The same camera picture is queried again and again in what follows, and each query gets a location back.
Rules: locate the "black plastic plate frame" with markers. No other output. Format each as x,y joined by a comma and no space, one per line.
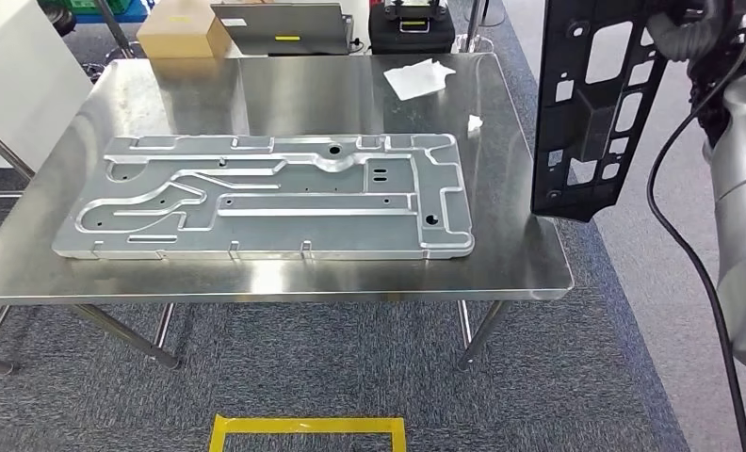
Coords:
591,131

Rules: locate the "stamped sheet metal panel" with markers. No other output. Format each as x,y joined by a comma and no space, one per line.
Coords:
285,231

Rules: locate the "small white paper scrap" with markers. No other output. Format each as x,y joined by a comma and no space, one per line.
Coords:
475,123

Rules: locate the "white paper sheet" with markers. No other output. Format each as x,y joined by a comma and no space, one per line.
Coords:
416,78

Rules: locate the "black carrying case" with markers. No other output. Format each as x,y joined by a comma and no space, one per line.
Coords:
410,40

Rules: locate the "white desk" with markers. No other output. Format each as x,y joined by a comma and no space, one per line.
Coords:
360,19

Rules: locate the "grey laptop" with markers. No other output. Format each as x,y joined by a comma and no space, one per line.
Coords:
273,28

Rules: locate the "black remote controller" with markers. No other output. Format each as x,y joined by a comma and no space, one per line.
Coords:
413,7

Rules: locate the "cardboard box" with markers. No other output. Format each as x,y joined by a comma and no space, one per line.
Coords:
173,37

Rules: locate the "blue metal cart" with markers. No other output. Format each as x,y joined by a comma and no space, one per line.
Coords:
139,12

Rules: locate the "dark pole stanchion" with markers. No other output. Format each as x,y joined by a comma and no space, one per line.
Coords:
114,31

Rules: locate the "green plastic crate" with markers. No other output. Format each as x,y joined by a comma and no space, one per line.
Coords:
95,5

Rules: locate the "black rubber tire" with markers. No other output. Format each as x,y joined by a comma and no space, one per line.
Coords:
61,15

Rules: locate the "white cabinet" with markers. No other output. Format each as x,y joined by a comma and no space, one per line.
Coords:
23,75

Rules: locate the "chrome stanchion post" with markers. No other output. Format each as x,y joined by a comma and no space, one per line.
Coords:
473,25

